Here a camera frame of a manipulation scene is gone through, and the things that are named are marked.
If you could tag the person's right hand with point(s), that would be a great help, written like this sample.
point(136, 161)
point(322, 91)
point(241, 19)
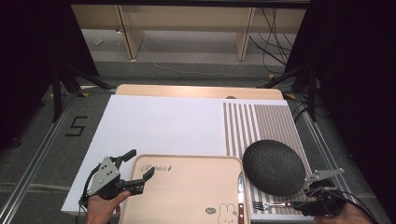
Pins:
point(345, 217)

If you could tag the black metal stand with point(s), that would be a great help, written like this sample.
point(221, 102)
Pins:
point(311, 93)
point(57, 93)

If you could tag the person's left hand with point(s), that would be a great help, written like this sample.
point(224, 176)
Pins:
point(102, 210)

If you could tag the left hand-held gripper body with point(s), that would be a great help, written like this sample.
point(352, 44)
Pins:
point(104, 180)

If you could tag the black textured oval plate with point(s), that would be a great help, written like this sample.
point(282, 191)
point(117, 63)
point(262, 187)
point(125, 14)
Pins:
point(274, 168)

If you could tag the dark curtain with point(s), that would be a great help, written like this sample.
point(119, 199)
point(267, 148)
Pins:
point(28, 62)
point(358, 77)

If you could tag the striped woven placemat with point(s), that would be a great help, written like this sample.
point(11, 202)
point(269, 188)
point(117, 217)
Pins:
point(274, 124)

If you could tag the aluminium floor rail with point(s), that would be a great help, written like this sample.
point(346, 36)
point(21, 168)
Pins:
point(330, 155)
point(34, 161)

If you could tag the dark round table grommet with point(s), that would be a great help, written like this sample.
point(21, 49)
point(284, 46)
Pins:
point(231, 97)

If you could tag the beige plastic tray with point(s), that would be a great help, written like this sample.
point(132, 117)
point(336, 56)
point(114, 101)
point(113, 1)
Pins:
point(186, 193)

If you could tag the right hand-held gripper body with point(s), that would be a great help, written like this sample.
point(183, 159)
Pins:
point(330, 202)

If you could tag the white paper scrap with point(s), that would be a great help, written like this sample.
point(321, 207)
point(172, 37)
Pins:
point(98, 41)

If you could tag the light wooden shelf unit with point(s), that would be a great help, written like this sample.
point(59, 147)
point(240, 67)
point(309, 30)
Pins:
point(186, 17)

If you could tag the white board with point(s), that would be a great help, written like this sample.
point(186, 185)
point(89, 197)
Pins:
point(162, 127)

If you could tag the light wooden table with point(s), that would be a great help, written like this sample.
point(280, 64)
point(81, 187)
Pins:
point(193, 91)

